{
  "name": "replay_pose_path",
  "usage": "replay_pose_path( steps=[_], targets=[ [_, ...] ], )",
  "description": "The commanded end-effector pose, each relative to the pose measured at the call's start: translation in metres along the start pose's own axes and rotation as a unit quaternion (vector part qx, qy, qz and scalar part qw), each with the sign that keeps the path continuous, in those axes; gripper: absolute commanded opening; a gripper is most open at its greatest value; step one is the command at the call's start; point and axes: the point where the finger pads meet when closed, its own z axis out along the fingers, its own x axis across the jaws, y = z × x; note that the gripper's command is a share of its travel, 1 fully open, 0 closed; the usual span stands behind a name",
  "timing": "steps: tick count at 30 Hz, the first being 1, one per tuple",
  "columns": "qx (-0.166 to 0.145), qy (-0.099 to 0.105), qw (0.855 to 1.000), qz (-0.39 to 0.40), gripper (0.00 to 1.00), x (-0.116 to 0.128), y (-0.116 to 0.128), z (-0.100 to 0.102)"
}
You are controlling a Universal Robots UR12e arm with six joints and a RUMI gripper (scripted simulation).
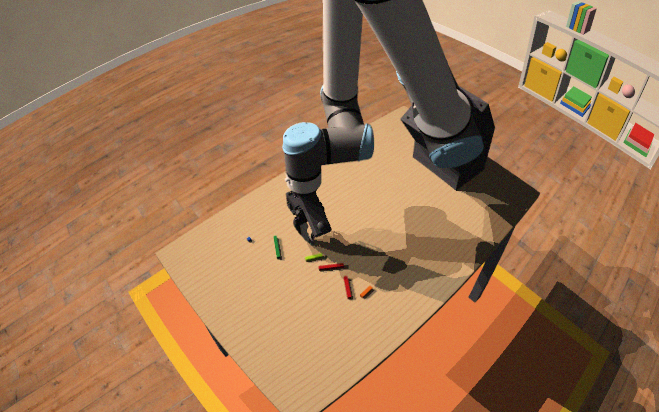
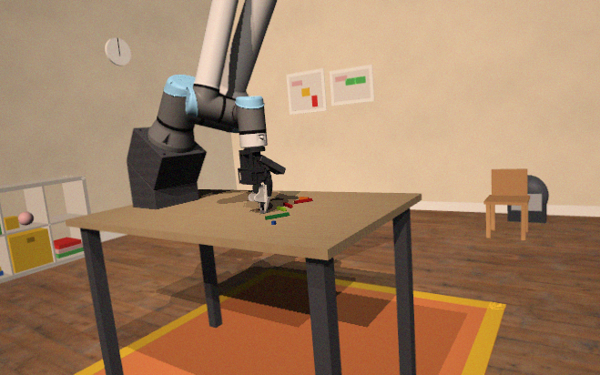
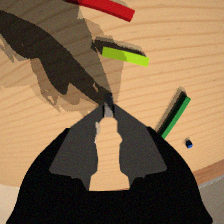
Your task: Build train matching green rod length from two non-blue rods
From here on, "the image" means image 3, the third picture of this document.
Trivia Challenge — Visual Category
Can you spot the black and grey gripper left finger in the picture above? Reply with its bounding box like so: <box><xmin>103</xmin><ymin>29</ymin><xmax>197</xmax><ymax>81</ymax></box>
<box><xmin>6</xmin><ymin>104</ymin><xmax>105</xmax><ymax>224</ymax></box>

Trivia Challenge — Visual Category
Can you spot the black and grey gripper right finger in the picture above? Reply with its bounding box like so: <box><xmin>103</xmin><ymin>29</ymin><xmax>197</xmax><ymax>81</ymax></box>
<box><xmin>112</xmin><ymin>104</ymin><xmax>213</xmax><ymax>224</ymax></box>

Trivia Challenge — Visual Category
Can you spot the red rod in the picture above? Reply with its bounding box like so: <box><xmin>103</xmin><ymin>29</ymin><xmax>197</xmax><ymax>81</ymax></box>
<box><xmin>65</xmin><ymin>0</ymin><xmax>135</xmax><ymax>22</ymax></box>

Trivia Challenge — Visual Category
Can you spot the grey rod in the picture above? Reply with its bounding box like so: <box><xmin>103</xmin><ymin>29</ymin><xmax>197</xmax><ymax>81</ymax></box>
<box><xmin>104</xmin><ymin>93</ymin><xmax>113</xmax><ymax>118</ymax></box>

